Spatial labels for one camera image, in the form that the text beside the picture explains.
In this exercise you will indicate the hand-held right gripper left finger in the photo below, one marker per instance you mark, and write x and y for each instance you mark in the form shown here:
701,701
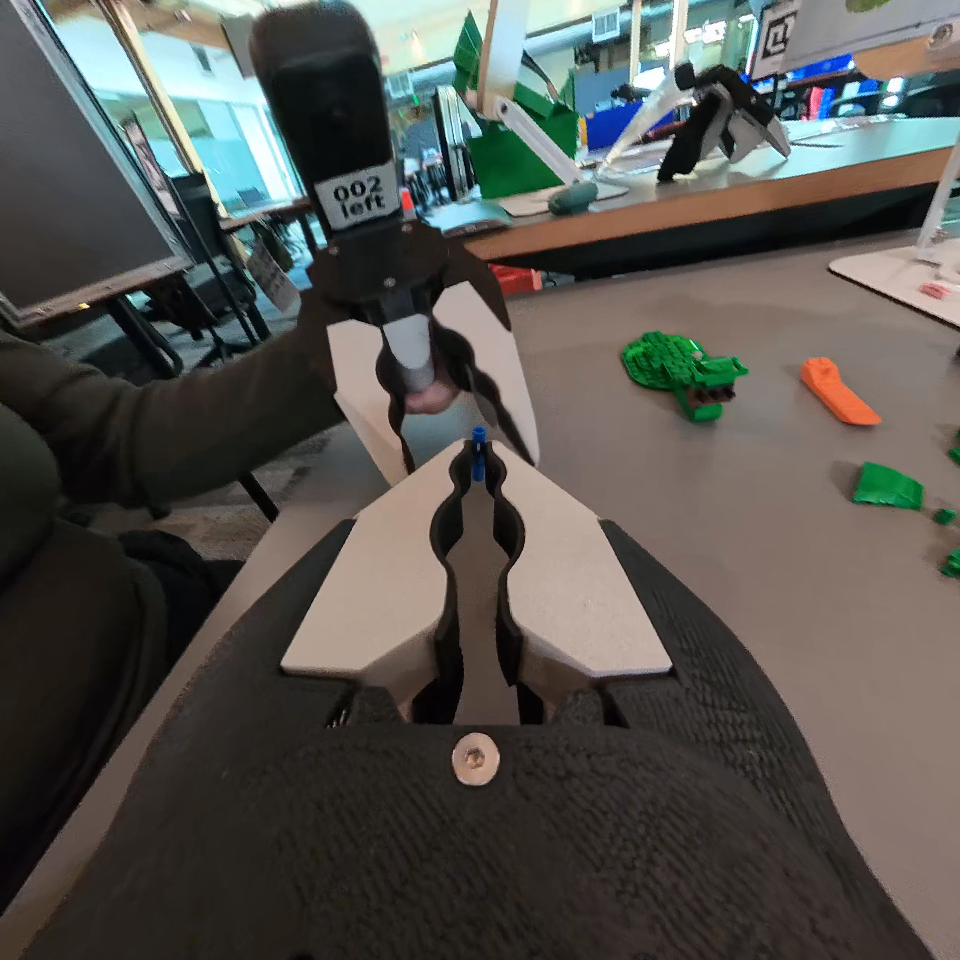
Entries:
375,592

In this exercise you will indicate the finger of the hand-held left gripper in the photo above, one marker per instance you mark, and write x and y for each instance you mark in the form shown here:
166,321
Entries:
495,360
356,390

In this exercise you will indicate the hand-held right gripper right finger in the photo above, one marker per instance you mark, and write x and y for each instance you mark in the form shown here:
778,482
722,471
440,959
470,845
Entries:
585,592

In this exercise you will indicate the blue toy pin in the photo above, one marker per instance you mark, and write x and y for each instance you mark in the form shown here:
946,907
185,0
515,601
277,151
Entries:
478,461

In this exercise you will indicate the person's left forearm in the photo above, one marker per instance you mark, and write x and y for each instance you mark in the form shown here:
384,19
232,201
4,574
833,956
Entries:
187,420

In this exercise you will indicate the person's left hand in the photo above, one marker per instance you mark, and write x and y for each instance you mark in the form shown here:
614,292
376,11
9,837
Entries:
431,401

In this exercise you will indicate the red box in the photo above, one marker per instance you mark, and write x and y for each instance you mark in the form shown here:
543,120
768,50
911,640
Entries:
517,281

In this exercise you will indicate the white paper tag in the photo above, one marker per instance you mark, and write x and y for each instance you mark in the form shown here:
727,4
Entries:
271,277

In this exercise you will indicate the green brick crocodile model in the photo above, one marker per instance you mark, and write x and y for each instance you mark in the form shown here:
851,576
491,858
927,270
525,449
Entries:
660,360

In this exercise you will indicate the dark teal rounded object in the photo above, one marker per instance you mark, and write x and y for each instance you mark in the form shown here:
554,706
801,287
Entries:
574,199

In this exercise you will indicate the black display panel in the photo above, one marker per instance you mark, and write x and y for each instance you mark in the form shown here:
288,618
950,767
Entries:
75,150

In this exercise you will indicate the blue storage bin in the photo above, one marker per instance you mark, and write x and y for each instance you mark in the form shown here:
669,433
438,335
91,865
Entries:
615,127

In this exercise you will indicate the person's torso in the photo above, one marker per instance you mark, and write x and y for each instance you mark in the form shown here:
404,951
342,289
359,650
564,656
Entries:
75,637

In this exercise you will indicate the wooden edged table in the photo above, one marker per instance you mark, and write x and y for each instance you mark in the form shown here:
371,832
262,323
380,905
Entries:
750,195

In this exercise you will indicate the spare hand-held gripper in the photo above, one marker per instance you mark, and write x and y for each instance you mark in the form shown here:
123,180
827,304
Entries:
697,127

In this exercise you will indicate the green slope brick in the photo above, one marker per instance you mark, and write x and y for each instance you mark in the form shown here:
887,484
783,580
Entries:
889,487

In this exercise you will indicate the orange brick separator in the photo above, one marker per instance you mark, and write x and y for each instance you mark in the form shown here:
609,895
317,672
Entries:
836,390

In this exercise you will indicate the scattered green toy bricks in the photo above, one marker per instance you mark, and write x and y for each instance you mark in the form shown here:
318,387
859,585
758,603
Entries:
954,562

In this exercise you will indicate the white stand base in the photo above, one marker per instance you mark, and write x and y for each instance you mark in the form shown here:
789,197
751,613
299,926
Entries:
885,281

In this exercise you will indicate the black white marker tag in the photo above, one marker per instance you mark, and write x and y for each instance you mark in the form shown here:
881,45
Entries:
776,34

